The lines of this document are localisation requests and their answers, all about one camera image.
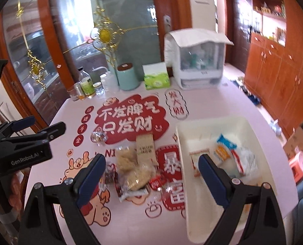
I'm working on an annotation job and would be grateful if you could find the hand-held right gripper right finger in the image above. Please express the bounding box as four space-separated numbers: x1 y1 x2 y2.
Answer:
198 154 287 245

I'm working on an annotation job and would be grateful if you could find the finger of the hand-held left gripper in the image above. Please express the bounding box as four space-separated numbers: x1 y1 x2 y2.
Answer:
0 116 36 136
0 122 66 146

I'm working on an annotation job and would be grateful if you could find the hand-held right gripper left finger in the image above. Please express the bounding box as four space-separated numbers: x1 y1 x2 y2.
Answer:
18 154 106 245

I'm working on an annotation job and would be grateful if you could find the dark nut bar packet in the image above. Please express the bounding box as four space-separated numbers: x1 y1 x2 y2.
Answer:
104 170 119 185

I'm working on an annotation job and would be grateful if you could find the orange white cracker packet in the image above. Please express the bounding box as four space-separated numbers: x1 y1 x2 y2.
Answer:
213 144 231 162

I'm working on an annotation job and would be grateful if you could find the red cookie packet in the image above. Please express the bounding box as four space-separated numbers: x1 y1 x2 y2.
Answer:
230 149 246 176

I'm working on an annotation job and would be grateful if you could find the blue snack packet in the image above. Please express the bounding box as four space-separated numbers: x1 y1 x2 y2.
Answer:
216 133 237 151

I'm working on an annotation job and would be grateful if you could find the small clear rice cracker packet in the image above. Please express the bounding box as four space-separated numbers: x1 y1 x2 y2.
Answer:
115 145 138 171

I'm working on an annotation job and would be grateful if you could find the toast packet mountain print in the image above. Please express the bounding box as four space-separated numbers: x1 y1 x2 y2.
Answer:
239 147 259 178

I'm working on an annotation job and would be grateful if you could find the white plastic bin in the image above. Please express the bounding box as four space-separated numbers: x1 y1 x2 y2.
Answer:
176 116 292 238

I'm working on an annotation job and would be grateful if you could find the clear candy wrapper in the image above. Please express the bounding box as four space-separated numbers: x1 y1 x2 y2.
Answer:
90 130 107 143

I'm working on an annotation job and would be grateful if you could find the large rice crisp packet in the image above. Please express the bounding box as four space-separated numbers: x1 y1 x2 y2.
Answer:
123 165 157 192

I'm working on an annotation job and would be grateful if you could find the beige biscuit packet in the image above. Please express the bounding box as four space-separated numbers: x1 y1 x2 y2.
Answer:
136 133 158 167

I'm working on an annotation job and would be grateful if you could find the person's left hand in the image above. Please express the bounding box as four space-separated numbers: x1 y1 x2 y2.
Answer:
7 171 24 210

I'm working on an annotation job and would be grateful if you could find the pink printed tablecloth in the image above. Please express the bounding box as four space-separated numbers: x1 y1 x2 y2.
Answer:
24 82 298 245

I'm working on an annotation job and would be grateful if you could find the glass cup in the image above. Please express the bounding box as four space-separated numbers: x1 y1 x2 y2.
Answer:
67 88 78 102

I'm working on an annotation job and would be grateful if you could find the gold door ornament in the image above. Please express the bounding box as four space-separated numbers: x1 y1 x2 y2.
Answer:
16 1 52 90
89 8 158 64

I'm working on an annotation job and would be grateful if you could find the glass bottle green label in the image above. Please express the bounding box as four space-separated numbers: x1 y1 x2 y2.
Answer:
78 67 96 99

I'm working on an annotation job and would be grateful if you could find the white squeeze bottle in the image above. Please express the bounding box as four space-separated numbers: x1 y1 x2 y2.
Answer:
100 73 116 92

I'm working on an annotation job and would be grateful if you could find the wooden framed glass door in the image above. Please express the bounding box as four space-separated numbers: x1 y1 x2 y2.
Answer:
0 0 73 130
37 0 193 87

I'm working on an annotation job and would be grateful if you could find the white slipper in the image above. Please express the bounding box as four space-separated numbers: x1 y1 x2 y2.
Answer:
269 119 284 136

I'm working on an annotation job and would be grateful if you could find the pink plastic stool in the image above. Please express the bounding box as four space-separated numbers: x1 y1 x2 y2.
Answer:
288 152 303 183

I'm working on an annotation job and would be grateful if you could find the cardboard box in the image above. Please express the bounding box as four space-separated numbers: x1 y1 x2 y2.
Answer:
283 126 303 161

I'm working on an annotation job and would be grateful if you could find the blue slipper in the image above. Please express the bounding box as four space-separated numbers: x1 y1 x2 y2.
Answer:
247 92 260 105

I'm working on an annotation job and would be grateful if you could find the teal canister brown lid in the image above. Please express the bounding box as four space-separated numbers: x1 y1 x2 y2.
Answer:
116 62 139 91

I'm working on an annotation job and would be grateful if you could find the white countertop sterilizer appliance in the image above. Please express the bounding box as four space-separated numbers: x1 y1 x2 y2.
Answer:
164 29 233 90

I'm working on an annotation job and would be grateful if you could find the green tissue box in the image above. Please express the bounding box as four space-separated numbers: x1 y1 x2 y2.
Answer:
142 62 171 90

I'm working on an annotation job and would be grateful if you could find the white cloth cover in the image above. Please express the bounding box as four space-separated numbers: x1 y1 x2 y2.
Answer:
165 29 233 49

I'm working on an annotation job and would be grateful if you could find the dark wooden entrance door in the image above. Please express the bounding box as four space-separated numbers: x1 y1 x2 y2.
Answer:
224 0 252 74

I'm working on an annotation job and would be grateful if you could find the wooden wall cabinet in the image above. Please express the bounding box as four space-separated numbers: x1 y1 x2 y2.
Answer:
243 0 303 143

